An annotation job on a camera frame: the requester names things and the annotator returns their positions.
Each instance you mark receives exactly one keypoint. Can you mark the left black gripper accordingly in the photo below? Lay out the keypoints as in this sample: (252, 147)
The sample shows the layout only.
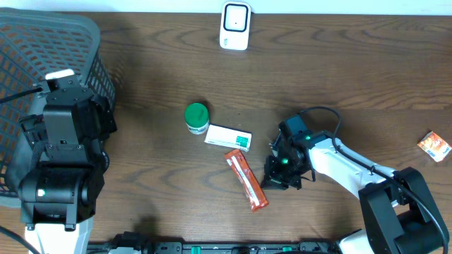
(95, 114)

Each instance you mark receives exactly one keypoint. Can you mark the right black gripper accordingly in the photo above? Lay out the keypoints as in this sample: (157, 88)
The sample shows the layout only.
(272, 180)

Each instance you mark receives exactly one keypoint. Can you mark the red orange snack bar wrapper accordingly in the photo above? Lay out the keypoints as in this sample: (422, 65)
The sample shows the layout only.
(251, 186)

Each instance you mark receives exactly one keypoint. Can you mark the white green medicine box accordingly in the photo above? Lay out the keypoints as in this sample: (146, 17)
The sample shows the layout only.
(227, 137)

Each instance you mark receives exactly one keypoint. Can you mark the green lid jar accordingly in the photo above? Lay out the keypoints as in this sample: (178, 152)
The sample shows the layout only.
(197, 118)

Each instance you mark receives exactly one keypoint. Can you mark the orange small carton box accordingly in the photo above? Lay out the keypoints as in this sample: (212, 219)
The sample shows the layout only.
(435, 146)

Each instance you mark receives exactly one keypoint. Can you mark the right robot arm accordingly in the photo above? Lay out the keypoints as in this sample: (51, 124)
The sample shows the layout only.
(399, 212)

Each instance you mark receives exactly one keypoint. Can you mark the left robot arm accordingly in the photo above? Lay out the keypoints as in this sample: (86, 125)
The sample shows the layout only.
(58, 195)

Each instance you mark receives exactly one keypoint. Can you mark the white barcode scanner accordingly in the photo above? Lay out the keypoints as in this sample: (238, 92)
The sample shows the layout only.
(235, 26)

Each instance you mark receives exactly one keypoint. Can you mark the grey plastic mesh basket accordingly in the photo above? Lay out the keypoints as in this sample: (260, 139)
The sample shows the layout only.
(33, 44)

